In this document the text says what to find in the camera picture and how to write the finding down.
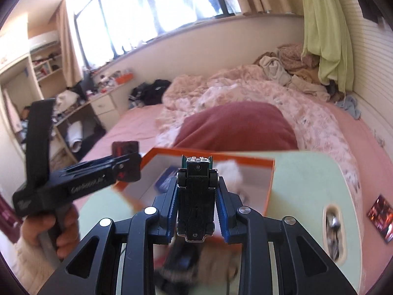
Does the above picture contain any cream study desk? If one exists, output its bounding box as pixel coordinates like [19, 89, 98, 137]
[52, 80, 136, 166]

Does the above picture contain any green toy car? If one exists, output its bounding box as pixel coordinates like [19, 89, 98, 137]
[176, 154, 219, 243]

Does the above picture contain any cream drawer cabinet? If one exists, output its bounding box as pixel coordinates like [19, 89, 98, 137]
[90, 94, 119, 120]

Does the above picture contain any dark photo card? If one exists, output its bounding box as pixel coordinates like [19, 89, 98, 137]
[365, 194, 393, 243]

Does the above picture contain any dark blurred object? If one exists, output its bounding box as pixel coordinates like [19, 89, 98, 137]
[155, 243, 203, 292]

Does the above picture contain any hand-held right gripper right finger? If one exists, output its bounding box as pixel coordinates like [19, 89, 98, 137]
[215, 180, 351, 295]

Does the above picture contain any pile of beige clothes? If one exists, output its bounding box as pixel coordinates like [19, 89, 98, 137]
[258, 43, 332, 102]

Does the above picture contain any fuzzy floral blanket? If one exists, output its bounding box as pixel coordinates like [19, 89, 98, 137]
[156, 64, 360, 191]

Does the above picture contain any large window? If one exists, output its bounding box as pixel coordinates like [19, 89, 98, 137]
[74, 0, 243, 65]

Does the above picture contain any cream wall shelf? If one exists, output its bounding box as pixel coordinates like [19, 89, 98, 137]
[29, 49, 66, 83]

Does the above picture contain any light blue cloth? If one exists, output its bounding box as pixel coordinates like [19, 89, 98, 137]
[335, 94, 360, 120]

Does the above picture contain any maroon corduroy cushion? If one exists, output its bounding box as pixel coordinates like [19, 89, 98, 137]
[173, 102, 298, 152]

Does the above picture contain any white bag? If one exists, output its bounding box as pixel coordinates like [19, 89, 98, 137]
[66, 121, 85, 154]

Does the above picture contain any orange cardboard box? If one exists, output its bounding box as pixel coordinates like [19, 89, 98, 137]
[112, 147, 275, 219]

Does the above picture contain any person's left hand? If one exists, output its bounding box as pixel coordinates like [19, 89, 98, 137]
[20, 204, 80, 260]

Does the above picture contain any white fluffy ball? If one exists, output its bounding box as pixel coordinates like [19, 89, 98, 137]
[215, 158, 246, 188]

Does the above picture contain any light green curtain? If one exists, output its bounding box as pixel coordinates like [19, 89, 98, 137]
[299, 0, 355, 94]

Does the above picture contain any person's left forearm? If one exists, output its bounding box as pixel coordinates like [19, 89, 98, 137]
[0, 240, 65, 289]

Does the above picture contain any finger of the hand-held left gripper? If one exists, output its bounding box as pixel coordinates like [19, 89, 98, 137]
[107, 152, 142, 174]

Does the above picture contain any dark wall poster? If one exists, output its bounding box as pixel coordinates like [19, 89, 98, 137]
[359, 0, 387, 22]

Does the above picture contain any mint green lap desk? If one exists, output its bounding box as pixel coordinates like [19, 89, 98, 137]
[74, 150, 364, 295]

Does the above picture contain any pile of dark clothes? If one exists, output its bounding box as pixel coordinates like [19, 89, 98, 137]
[129, 79, 172, 108]

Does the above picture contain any blue card box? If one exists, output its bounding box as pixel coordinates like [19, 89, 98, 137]
[155, 166, 177, 191]

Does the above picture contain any person's maroon clothing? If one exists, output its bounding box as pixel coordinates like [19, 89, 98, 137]
[0, 195, 25, 243]

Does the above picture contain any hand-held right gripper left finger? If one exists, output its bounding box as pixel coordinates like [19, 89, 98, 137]
[38, 184, 179, 295]

